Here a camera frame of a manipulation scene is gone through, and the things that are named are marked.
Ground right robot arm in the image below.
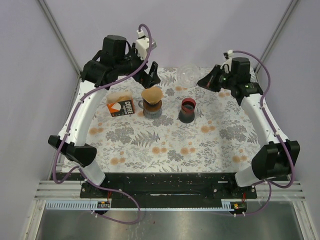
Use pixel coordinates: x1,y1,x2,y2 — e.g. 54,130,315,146
197,57,300,198

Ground aluminium frame rail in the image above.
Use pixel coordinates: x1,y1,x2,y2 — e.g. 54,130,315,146
36,0,82,76

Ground wooden dripper ring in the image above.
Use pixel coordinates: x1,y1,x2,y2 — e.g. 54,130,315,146
142,101,162,113

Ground grey glass carafe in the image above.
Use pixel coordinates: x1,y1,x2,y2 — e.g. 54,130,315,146
138,99,162,119

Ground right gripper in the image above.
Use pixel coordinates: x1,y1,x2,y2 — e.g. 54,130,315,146
196,64,236,93

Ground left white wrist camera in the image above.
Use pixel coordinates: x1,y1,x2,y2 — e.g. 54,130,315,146
135,30,150,61

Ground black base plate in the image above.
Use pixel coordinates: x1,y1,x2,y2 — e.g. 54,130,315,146
79,171,257,200

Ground dark grey red-rimmed cup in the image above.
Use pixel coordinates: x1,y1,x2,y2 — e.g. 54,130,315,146
178,97,196,124

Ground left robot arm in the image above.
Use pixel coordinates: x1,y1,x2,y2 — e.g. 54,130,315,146
48,30,160,198

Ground clear plastic dripper cone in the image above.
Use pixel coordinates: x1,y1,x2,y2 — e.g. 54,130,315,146
176,64,201,88

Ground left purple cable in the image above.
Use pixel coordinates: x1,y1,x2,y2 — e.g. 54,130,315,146
52,23,143,224

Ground brown paper coffee filter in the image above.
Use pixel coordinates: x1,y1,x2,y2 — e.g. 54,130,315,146
141,86,164,105

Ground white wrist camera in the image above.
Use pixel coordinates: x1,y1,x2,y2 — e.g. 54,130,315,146
135,30,150,61
220,49,234,74

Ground orange coffee filter box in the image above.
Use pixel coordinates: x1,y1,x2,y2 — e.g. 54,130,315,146
106,93,136,117

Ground brown filters in box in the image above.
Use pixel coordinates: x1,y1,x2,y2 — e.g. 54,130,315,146
108,91,132,103

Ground floral patterned table mat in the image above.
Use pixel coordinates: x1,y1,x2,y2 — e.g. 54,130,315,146
86,68,261,173

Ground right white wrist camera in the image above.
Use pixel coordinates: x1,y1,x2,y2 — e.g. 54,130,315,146
220,49,234,74

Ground white slotted cable duct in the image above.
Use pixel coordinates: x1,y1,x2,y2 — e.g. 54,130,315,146
45,199,112,211

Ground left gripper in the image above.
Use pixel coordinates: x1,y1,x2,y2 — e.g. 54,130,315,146
116,43,161,88

